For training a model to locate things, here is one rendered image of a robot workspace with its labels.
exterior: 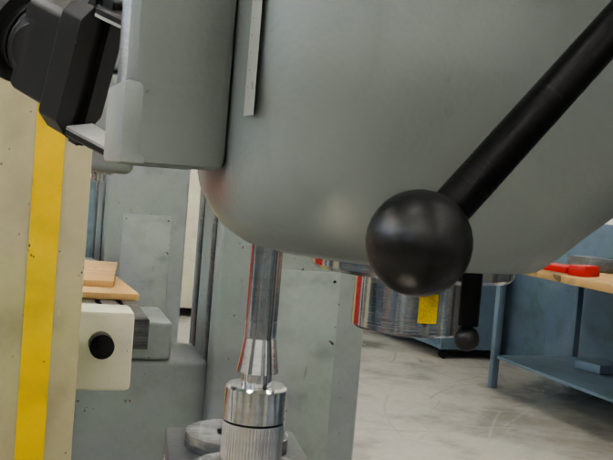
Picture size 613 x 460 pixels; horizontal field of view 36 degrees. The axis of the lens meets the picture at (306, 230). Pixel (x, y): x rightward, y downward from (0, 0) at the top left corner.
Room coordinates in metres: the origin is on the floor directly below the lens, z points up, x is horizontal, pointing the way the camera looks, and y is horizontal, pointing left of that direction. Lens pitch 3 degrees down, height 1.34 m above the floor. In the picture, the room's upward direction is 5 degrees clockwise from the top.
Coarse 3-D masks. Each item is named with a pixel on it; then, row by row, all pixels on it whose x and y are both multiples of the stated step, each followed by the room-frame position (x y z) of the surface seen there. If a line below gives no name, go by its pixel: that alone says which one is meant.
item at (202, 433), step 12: (204, 420) 0.84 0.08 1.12; (216, 420) 0.85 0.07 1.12; (168, 432) 0.85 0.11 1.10; (180, 432) 0.85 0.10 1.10; (192, 432) 0.80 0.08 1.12; (204, 432) 0.81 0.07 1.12; (216, 432) 0.81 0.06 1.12; (288, 432) 0.88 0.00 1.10; (168, 444) 0.81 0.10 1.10; (180, 444) 0.81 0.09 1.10; (192, 444) 0.79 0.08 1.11; (204, 444) 0.78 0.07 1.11; (216, 444) 0.77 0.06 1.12; (288, 444) 0.83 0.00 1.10; (168, 456) 0.78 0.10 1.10; (180, 456) 0.77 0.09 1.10; (192, 456) 0.78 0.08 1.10; (204, 456) 0.74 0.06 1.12; (216, 456) 0.74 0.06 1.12; (288, 456) 0.80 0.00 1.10; (300, 456) 0.80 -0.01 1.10
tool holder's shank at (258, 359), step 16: (256, 256) 0.71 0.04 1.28; (272, 256) 0.71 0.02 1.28; (256, 272) 0.71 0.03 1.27; (272, 272) 0.71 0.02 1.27; (256, 288) 0.71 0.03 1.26; (272, 288) 0.71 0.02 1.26; (256, 304) 0.71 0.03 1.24; (272, 304) 0.71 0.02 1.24; (256, 320) 0.70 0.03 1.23; (272, 320) 0.71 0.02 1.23; (256, 336) 0.70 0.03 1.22; (272, 336) 0.71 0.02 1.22; (256, 352) 0.70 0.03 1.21; (272, 352) 0.71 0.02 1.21; (240, 368) 0.71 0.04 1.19; (256, 368) 0.70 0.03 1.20; (272, 368) 0.71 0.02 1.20; (256, 384) 0.71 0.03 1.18
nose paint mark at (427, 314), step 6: (420, 300) 0.38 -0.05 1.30; (426, 300) 0.38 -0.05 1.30; (432, 300) 0.38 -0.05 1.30; (420, 306) 0.38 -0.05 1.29; (426, 306) 0.38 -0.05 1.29; (432, 306) 0.38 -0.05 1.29; (420, 312) 0.38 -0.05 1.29; (426, 312) 0.38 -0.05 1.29; (432, 312) 0.38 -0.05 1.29; (420, 318) 0.38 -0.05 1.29; (426, 318) 0.38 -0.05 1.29; (432, 318) 0.38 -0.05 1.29
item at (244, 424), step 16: (224, 400) 0.71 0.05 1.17; (224, 416) 0.71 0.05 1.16; (240, 416) 0.69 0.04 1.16; (256, 416) 0.69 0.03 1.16; (272, 416) 0.70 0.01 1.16; (224, 432) 0.71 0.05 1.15; (240, 432) 0.69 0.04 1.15; (256, 432) 0.69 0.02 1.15; (272, 432) 0.70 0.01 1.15; (224, 448) 0.70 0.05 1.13; (240, 448) 0.69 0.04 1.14; (256, 448) 0.69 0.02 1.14; (272, 448) 0.70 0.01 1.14
